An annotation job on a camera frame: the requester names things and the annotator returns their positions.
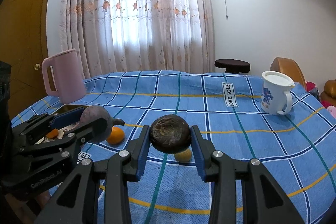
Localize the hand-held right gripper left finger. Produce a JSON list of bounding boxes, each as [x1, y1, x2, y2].
[[34, 125, 151, 224]]

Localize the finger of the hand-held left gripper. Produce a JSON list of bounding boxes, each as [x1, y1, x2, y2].
[[16, 119, 107, 161], [12, 108, 85, 136]]

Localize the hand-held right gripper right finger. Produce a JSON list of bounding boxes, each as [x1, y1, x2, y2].
[[190, 125, 306, 224]]

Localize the purple passion fruit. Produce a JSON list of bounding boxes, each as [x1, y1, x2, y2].
[[79, 105, 114, 144]]

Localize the dark mangosteen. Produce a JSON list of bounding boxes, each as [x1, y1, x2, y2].
[[149, 114, 192, 155]]

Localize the small yellow-brown fruit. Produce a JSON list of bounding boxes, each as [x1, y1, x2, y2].
[[174, 148, 193, 163]]

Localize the pink electric kettle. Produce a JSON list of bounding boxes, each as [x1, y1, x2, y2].
[[41, 49, 87, 104]]

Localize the blue plaid tablecloth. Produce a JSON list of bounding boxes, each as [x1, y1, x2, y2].
[[10, 70, 336, 224]]

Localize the wooden door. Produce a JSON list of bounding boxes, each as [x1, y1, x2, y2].
[[0, 0, 51, 112]]

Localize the dark round stool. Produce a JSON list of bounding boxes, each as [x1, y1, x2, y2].
[[214, 59, 251, 75]]

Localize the white mug with blue print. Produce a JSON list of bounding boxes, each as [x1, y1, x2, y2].
[[261, 71, 294, 116]]

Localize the floral sheer curtain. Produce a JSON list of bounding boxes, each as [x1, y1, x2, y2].
[[59, 0, 215, 78]]

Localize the brown leather armchair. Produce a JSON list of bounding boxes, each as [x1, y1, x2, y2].
[[270, 57, 307, 90]]

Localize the red cushion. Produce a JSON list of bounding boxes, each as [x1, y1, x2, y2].
[[306, 81, 319, 96]]

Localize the brown leather sofa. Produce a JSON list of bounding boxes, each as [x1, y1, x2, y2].
[[320, 80, 336, 107]]

